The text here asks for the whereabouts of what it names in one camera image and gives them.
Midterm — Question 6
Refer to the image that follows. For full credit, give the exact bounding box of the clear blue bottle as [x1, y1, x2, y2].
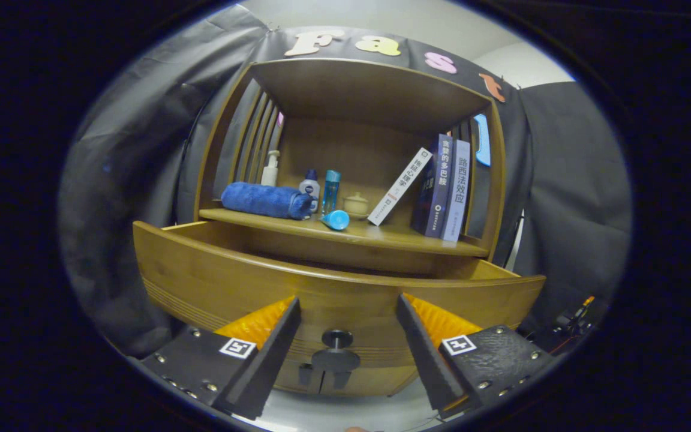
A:
[322, 170, 341, 215]

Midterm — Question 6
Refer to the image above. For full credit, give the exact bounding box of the black device with orange tip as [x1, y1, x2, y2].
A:
[537, 295, 597, 352]

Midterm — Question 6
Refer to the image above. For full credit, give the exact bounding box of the blue and white tube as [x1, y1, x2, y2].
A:
[320, 210, 350, 231]

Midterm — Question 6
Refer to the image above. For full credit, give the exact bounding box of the white pump bottle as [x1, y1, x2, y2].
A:
[260, 150, 281, 187]

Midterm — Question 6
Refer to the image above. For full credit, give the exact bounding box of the light purple book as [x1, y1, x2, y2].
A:
[440, 139, 471, 243]

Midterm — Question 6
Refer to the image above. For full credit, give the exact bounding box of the wooden cabinet door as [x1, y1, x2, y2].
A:
[320, 363, 419, 397]
[274, 360, 325, 394]

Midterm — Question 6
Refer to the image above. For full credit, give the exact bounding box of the dark blue book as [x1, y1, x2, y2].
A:
[411, 134, 454, 238]

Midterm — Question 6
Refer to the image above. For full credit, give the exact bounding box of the wooden countertop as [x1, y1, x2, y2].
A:
[199, 207, 490, 257]

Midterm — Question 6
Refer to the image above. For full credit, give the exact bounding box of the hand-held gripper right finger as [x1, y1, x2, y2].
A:
[396, 293, 562, 421]

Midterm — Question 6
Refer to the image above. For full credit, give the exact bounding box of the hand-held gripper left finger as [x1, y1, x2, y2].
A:
[140, 296, 301, 421]

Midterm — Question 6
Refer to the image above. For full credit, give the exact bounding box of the white book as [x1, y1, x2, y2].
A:
[368, 148, 433, 226]

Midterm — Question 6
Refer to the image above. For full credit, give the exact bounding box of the wooden cabinet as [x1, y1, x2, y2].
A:
[193, 58, 507, 398]

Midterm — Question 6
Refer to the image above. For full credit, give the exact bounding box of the blue folded towel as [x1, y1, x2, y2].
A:
[221, 182, 315, 220]

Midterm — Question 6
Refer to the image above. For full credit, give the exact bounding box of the white bottle with blue cap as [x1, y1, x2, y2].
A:
[299, 169, 321, 213]

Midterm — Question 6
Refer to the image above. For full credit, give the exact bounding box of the beige lidded teacup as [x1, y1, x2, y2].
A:
[343, 192, 370, 219]

